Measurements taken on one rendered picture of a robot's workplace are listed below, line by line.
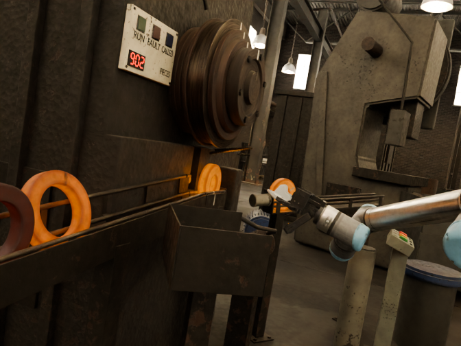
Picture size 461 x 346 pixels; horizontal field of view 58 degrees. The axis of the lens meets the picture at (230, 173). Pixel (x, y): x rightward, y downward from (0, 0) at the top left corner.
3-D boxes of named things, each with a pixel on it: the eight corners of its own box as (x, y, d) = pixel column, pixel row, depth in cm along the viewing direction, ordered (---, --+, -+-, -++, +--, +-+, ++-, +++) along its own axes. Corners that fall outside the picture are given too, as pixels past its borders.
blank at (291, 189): (273, 215, 199) (278, 217, 197) (263, 188, 193) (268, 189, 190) (294, 198, 206) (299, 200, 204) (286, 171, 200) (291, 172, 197)
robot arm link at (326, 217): (328, 231, 149) (324, 235, 140) (316, 224, 151) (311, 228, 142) (340, 209, 148) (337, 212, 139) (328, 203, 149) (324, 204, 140)
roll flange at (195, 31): (150, 136, 141) (171, -4, 137) (208, 145, 184) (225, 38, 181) (175, 141, 137) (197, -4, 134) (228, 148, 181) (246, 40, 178)
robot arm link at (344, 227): (356, 257, 143) (363, 246, 134) (324, 238, 147) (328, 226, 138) (368, 236, 147) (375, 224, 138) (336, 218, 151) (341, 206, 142)
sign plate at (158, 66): (117, 68, 117) (127, 3, 116) (164, 86, 141) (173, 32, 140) (124, 68, 116) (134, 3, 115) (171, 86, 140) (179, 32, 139)
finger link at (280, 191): (273, 178, 152) (295, 190, 149) (265, 192, 153) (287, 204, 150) (271, 178, 149) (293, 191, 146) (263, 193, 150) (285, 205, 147)
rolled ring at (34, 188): (11, 191, 81) (-1, 193, 83) (52, 270, 87) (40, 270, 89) (71, 156, 98) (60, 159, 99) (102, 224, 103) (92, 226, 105)
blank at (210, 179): (201, 161, 156) (209, 163, 154) (217, 164, 170) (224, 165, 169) (193, 202, 156) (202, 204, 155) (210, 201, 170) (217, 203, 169)
